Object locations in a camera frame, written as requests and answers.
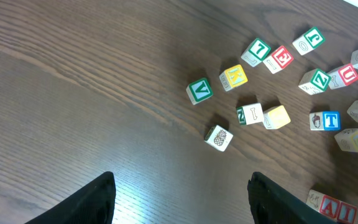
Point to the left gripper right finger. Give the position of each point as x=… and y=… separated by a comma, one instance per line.
x=272, y=204

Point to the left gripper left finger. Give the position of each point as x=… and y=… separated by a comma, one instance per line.
x=92, y=204

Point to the red A block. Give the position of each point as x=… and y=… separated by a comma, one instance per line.
x=323, y=204

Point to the red I block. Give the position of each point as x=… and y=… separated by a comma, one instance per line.
x=347, y=213

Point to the yellow block centre lower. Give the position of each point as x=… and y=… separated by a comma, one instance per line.
x=348, y=140

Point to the pineapple picture block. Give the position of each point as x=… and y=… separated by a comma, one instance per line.
x=218, y=137

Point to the yellow block lower left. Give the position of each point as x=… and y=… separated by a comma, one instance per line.
x=276, y=117

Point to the blue T block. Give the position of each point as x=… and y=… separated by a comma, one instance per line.
x=325, y=121

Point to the plain I-side block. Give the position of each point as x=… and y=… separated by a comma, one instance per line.
x=250, y=114

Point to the red U block left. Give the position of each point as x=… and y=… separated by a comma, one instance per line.
x=342, y=76

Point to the green Z block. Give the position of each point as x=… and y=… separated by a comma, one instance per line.
x=315, y=82

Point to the yellow K block left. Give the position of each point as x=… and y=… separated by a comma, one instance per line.
x=233, y=77

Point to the green V block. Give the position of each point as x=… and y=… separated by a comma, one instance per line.
x=199, y=91

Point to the red E block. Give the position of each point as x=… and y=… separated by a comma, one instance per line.
x=278, y=59

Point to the green 7 block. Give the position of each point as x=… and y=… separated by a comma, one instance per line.
x=256, y=52

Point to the green J block top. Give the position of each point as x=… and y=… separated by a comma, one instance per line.
x=309, y=41

